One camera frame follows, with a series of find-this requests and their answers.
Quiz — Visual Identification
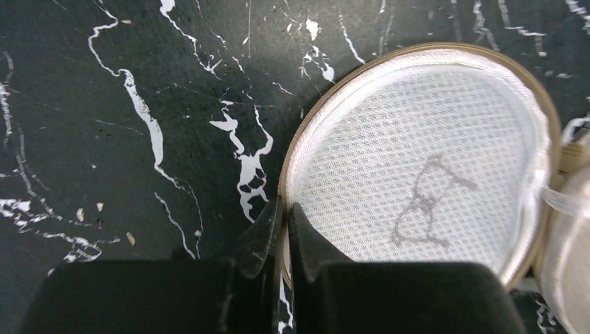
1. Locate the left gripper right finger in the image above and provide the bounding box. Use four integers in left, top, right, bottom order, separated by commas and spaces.
288, 204, 526, 333

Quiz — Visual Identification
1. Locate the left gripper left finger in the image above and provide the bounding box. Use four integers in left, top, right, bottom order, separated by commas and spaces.
19, 198, 282, 333

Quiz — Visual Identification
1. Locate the white mesh laundry bag beige zipper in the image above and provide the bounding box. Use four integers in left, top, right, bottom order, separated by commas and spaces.
279, 42, 589, 333

